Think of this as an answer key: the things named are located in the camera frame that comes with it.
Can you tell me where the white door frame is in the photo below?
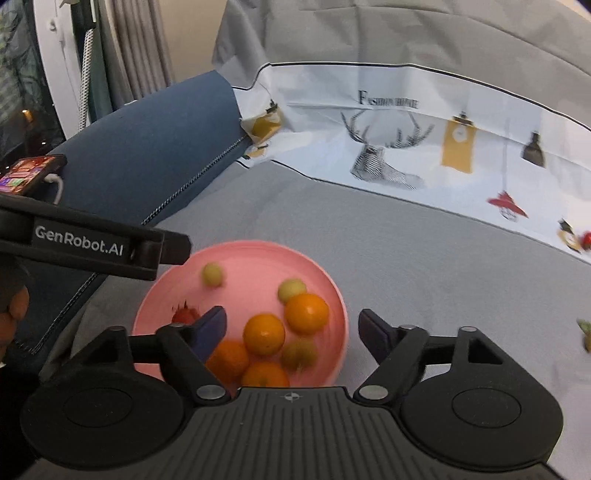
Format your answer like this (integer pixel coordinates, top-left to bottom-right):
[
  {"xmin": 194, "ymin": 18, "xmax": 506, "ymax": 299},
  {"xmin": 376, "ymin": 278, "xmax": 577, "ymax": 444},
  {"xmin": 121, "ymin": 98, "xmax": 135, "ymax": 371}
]
[{"xmin": 33, "ymin": 0, "xmax": 86, "ymax": 139}]

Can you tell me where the small longan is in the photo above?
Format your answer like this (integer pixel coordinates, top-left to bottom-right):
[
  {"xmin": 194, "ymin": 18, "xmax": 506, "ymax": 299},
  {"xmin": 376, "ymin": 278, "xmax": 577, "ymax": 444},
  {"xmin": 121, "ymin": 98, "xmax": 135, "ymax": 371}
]
[{"xmin": 277, "ymin": 278, "xmax": 308, "ymax": 304}]

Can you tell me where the orange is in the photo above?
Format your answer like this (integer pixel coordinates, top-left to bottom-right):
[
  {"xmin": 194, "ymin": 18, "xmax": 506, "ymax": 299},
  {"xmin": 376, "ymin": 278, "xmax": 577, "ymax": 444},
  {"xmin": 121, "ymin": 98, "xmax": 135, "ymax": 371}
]
[{"xmin": 242, "ymin": 313, "xmax": 287, "ymax": 357}]

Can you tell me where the grey curtain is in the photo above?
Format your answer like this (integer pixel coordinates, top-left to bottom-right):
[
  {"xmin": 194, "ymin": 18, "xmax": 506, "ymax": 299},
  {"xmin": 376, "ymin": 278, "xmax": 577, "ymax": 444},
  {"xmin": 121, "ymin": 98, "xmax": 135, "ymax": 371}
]
[{"xmin": 97, "ymin": 0, "xmax": 174, "ymax": 109}]

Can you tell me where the red cherry tomato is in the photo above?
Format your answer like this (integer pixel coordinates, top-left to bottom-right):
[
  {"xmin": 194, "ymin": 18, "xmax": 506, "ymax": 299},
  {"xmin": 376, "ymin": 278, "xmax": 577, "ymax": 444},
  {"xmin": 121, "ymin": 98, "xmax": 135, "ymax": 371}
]
[{"xmin": 171, "ymin": 302, "xmax": 200, "ymax": 325}]

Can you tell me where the grey printed sofa cover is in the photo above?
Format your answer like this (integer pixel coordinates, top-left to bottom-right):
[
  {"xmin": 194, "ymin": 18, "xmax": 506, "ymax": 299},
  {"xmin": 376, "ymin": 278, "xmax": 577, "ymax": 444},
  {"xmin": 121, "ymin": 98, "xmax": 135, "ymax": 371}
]
[{"xmin": 41, "ymin": 0, "xmax": 591, "ymax": 471}]

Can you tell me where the white charging cable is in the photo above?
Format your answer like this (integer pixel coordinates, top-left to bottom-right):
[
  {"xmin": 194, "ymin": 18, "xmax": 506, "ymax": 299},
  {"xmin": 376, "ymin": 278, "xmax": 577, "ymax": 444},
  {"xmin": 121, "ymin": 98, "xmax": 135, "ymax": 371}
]
[{"xmin": 42, "ymin": 173, "xmax": 65, "ymax": 205}]

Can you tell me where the tangerine with stem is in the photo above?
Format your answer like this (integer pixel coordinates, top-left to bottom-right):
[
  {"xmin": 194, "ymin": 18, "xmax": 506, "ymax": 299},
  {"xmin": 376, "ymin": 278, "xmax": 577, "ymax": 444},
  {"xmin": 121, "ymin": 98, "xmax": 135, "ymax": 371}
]
[{"xmin": 205, "ymin": 339, "xmax": 250, "ymax": 395}]

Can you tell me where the longan with green leaf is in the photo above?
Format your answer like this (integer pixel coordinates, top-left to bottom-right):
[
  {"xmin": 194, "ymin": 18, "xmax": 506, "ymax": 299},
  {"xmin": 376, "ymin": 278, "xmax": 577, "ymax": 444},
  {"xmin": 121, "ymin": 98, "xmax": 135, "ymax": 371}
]
[{"xmin": 577, "ymin": 319, "xmax": 591, "ymax": 353}]

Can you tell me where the garment steamer with hose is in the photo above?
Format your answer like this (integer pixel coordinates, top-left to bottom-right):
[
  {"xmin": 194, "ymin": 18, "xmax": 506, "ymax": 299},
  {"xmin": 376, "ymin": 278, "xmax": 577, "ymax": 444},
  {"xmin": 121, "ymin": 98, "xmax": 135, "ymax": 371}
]
[{"xmin": 68, "ymin": 0, "xmax": 97, "ymax": 131}]

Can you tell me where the black smartphone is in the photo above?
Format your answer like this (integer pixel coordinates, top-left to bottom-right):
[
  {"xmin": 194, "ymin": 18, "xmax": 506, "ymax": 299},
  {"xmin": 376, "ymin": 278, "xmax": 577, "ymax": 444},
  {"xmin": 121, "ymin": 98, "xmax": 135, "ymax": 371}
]
[{"xmin": 0, "ymin": 154, "xmax": 67, "ymax": 196}]

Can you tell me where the yellow-green longan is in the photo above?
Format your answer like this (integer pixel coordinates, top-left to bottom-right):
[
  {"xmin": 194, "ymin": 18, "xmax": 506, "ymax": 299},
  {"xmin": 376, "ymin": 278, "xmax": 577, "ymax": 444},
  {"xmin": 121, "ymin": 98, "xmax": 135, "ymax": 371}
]
[{"xmin": 200, "ymin": 262, "xmax": 225, "ymax": 288}]

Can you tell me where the person's left hand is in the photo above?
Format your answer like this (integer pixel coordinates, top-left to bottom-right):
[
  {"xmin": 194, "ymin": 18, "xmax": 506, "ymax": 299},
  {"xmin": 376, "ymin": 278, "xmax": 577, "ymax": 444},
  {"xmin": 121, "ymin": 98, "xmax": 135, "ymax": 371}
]
[{"xmin": 0, "ymin": 286, "xmax": 30, "ymax": 359}]

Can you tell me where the brown longan with stem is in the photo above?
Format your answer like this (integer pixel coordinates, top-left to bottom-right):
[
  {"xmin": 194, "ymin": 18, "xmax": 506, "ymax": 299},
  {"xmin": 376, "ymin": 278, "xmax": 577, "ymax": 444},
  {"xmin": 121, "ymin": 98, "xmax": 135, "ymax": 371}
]
[{"xmin": 280, "ymin": 338, "xmax": 318, "ymax": 373}]

